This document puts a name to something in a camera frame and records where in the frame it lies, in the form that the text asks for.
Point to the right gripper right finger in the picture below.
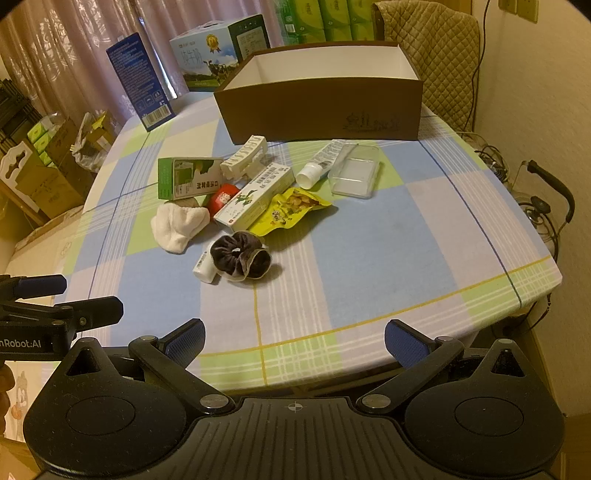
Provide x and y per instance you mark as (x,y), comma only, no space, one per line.
(422,358)

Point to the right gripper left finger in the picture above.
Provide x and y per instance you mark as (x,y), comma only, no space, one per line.
(164,362)

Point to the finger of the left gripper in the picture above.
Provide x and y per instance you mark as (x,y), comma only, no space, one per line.
(20,287)
(86,314)

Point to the small white bottle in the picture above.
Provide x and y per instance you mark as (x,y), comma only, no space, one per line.
(205,270)

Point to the white sock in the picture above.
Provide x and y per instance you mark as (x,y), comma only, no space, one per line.
(174,226)

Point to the dark velvet scrunchie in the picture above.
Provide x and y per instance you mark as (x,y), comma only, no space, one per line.
(241,256)

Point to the green medicine box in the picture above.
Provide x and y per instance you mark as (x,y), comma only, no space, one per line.
(185,177)

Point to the red candy packet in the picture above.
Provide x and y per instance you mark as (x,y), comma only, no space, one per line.
(220,198)

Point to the yellow snack packet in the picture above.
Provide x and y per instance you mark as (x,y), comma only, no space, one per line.
(286,210)

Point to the clear plastic case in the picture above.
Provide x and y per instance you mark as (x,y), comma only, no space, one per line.
(355,171)

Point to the white ointment box green bird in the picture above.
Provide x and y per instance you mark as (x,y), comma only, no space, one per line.
(248,204)

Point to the white hair claw clip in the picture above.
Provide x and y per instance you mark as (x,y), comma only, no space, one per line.
(235,166)

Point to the white cream tube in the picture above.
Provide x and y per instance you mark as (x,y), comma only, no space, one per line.
(322,162)

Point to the person's hand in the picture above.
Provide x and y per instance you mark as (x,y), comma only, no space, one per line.
(7,382)

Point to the cardboard boxes on floor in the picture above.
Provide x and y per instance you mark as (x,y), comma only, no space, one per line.
(53,168)

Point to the checkered tablecloth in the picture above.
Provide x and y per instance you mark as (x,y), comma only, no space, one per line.
(441,244)

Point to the pink curtain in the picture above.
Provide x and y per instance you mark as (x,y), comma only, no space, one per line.
(55,51)

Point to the blue milk carton box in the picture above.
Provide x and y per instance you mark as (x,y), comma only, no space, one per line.
(140,82)

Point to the brown cardboard storage box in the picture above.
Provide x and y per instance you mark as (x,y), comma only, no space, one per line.
(366,90)

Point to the cow milk carton box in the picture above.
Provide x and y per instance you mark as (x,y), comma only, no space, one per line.
(208,54)

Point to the quilted beige chair cover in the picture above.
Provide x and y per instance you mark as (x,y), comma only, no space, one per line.
(443,45)

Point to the green tissue pack stack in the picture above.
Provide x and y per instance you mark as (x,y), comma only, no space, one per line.
(317,21)

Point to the wall power socket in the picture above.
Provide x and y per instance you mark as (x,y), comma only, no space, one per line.
(525,9)

